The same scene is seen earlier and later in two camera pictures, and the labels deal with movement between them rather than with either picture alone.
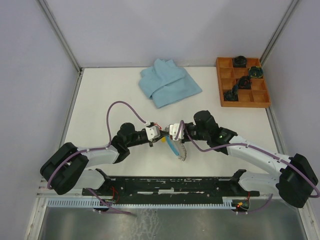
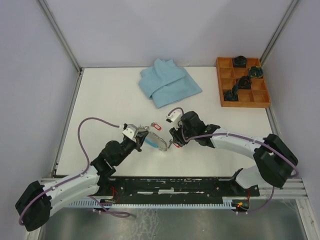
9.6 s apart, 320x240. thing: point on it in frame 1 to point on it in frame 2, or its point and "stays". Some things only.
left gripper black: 162,134 to 139,138
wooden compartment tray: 228,75 stays
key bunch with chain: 180,149 to 154,140
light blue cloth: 166,85 stays
